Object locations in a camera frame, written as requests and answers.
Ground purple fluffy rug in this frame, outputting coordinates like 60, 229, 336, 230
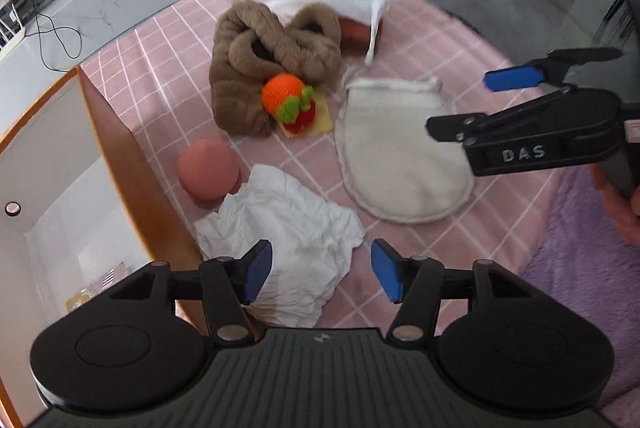
521, 167, 639, 408

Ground red brown sponge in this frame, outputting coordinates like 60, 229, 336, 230
338, 16, 372, 57

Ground yellow cloth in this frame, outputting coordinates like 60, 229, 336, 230
279, 92, 334, 140

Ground orange knitted toy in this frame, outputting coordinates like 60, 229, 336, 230
260, 73, 316, 135

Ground pink round sponge puff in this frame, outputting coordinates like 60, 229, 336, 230
177, 139, 242, 203

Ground yellow packaged item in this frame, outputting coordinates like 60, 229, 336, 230
65, 262, 131, 312

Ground person's right hand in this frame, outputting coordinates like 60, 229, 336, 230
591, 165, 640, 246

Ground white bath mitt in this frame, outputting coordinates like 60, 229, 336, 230
334, 76, 474, 224

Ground white mesh bag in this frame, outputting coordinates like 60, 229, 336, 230
266, 0, 390, 66

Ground pink checkered tablecloth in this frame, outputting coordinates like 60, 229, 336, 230
79, 0, 566, 334

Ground white cloth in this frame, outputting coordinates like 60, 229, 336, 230
193, 165, 364, 328

